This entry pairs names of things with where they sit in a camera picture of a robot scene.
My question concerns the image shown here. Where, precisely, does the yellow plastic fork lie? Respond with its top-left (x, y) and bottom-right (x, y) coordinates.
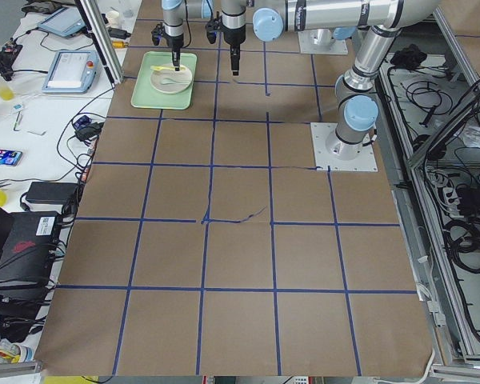
top-left (150, 66), bottom-right (179, 72)

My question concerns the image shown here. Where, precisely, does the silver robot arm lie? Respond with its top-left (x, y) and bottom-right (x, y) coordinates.
top-left (151, 0), bottom-right (214, 72)
top-left (206, 1), bottom-right (438, 122)

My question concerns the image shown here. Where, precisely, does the pale green plastic spoon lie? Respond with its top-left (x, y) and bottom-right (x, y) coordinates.
top-left (160, 78), bottom-right (187, 85)

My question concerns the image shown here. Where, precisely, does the smartphone with blue screen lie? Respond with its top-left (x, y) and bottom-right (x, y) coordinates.
top-left (0, 149), bottom-right (23, 166)

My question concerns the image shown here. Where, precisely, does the blue teach pendant near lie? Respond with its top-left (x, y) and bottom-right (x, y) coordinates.
top-left (42, 50), bottom-right (99, 94)

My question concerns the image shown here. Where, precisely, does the blue teach pendant far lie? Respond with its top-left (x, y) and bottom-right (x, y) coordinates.
top-left (38, 7), bottom-right (86, 38)

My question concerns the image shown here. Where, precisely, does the blue teach pendant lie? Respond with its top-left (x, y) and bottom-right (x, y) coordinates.
top-left (38, 7), bottom-right (86, 38)
top-left (42, 50), bottom-right (99, 94)

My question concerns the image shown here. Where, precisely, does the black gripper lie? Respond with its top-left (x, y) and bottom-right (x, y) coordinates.
top-left (206, 14), bottom-right (246, 76)
top-left (151, 22), bottom-right (183, 71)

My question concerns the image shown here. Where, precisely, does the light green plastic tray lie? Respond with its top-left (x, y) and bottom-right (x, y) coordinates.
top-left (130, 51), bottom-right (197, 110)

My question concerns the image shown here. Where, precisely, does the white round plate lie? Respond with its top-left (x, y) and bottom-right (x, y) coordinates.
top-left (150, 65), bottom-right (194, 94)

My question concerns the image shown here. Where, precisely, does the black power adapter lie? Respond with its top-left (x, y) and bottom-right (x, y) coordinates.
top-left (26, 182), bottom-right (77, 205)

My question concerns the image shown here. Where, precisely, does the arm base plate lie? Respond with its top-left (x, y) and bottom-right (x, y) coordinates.
top-left (298, 29), bottom-right (348, 55)
top-left (310, 122), bottom-right (378, 172)

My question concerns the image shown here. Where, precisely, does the black computer box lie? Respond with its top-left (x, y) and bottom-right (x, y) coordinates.
top-left (0, 211), bottom-right (61, 288)

